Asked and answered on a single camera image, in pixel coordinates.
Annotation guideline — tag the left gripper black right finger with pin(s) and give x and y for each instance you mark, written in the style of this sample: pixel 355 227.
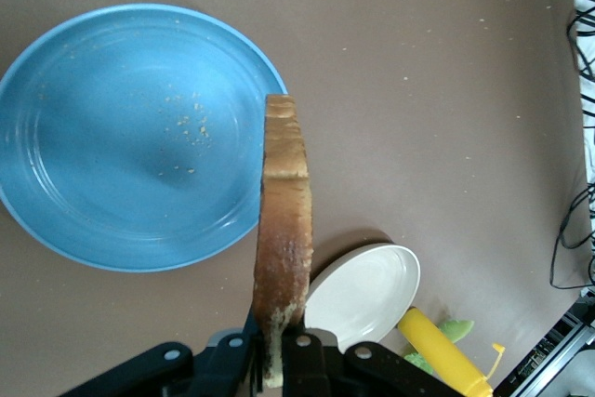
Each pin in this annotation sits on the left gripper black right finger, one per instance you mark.
pixel 325 369

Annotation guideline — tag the yellow squeeze bottle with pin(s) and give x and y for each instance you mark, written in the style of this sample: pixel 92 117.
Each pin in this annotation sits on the yellow squeeze bottle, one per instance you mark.
pixel 432 346

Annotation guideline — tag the aluminium table frame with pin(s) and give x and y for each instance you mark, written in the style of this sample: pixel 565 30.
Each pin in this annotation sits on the aluminium table frame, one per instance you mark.
pixel 558 346

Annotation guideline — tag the green lettuce leaf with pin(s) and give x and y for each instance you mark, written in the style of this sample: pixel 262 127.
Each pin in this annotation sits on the green lettuce leaf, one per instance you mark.
pixel 458 329

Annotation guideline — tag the blue round plate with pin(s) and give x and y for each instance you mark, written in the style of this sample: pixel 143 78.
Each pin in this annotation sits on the blue round plate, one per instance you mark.
pixel 116 136

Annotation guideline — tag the brown bread slice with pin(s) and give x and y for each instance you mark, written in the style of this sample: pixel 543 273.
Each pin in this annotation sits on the brown bread slice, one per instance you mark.
pixel 283 211

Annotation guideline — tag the beige round plate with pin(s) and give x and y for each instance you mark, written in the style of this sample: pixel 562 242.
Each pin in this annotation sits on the beige round plate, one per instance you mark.
pixel 367 285

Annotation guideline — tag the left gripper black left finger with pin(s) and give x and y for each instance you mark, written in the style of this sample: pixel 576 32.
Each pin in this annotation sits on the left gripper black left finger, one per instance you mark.
pixel 214 369

